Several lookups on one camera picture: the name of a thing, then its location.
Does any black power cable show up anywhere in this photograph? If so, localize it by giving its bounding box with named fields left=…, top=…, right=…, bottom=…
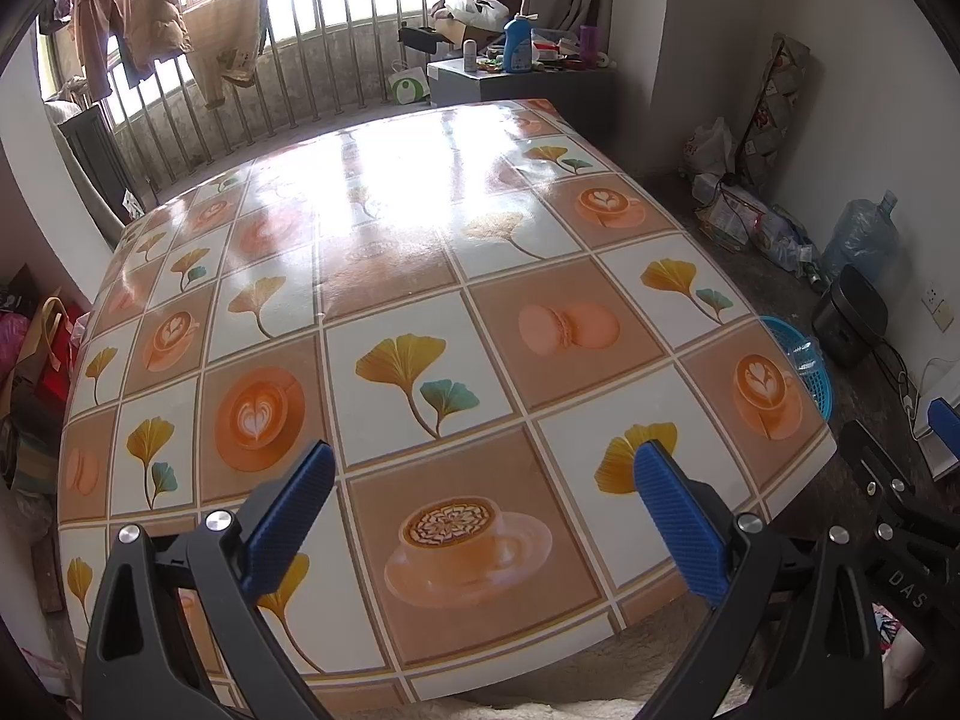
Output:
left=877, top=341, right=925, bottom=407

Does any red bag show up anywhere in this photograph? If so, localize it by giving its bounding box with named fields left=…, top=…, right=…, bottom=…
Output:
left=37, top=307, right=87, bottom=406

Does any wall socket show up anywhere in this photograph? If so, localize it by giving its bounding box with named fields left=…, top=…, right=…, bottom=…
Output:
left=924, top=281, right=957, bottom=331

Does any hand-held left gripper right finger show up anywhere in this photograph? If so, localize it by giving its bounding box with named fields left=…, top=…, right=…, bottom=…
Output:
left=634, top=441, right=880, bottom=720

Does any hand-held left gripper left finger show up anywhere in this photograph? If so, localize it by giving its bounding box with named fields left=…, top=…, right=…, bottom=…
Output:
left=81, top=441, right=336, bottom=720

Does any blue detergent bottle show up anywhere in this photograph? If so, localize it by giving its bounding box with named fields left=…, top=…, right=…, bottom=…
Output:
left=502, top=15, right=535, bottom=74

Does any large clear water jug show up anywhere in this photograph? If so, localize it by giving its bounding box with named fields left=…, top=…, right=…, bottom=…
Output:
left=821, top=190, right=901, bottom=287

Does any beige hanging cloth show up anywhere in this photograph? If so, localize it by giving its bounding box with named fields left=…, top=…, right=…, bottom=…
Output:
left=184, top=0, right=261, bottom=110

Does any yellow tote bag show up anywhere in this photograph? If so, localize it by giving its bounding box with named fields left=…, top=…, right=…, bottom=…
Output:
left=11, top=296, right=76, bottom=391

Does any pink bag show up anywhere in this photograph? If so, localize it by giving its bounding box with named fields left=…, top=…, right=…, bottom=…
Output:
left=0, top=311, right=31, bottom=372

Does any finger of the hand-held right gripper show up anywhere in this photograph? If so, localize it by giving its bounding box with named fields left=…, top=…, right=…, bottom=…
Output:
left=926, top=397, right=960, bottom=466
left=838, top=418, right=938, bottom=541

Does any pile of plastic wrappers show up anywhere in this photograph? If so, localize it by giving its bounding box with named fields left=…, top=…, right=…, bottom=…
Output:
left=694, top=176, right=822, bottom=282

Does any grey cabinet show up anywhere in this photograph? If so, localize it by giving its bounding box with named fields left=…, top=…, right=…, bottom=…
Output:
left=427, top=60, right=623, bottom=112

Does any printed tile pattern tablecloth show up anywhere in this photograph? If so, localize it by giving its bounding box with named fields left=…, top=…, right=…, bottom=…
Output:
left=56, top=97, right=839, bottom=713

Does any white paper bag green logo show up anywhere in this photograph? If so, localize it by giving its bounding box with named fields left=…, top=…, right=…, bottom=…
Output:
left=388, top=60, right=432, bottom=107

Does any dark board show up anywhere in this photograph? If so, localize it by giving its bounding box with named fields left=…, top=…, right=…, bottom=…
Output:
left=56, top=105, right=132, bottom=222

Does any clear plastic bottle blue label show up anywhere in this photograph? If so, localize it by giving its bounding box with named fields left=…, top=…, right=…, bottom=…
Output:
left=784, top=341, right=822, bottom=383

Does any white crumpled plastic bag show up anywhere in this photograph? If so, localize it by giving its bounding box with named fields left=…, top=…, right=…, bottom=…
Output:
left=442, top=0, right=511, bottom=27

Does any pink hanging jacket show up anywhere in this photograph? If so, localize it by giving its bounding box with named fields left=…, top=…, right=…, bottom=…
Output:
left=66, top=0, right=134, bottom=102

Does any cardboard box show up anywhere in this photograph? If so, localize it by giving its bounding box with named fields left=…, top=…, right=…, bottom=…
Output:
left=431, top=15, right=496, bottom=53

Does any metal balcony railing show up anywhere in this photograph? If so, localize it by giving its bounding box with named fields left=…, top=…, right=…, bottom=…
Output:
left=41, top=0, right=526, bottom=203

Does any blue plastic basket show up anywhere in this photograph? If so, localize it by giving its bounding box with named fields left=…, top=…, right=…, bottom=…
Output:
left=757, top=315, right=835, bottom=422

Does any rolled patterned mat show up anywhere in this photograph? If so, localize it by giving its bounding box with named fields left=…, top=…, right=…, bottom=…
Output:
left=739, top=32, right=811, bottom=181

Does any cluster of small containers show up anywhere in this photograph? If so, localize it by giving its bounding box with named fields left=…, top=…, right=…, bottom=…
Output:
left=480, top=26, right=616, bottom=74

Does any black rice cooker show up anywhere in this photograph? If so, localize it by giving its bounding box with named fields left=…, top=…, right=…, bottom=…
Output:
left=812, top=264, right=891, bottom=370

